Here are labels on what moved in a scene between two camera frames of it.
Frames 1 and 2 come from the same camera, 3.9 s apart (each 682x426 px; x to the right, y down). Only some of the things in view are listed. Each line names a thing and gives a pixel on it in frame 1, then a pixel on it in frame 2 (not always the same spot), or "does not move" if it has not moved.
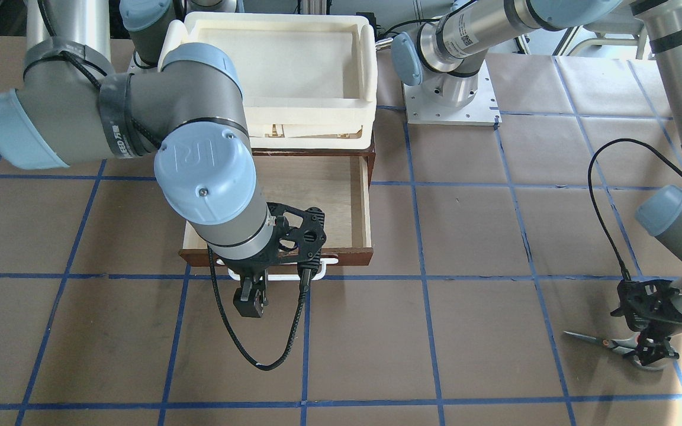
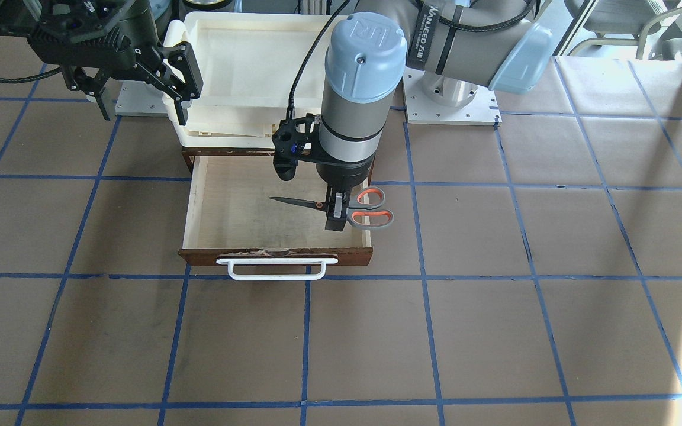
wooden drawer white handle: (317, 275) does not move
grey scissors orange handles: (627, 346) → (362, 208)
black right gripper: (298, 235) → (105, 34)
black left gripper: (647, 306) → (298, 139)
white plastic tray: (310, 80) does not move
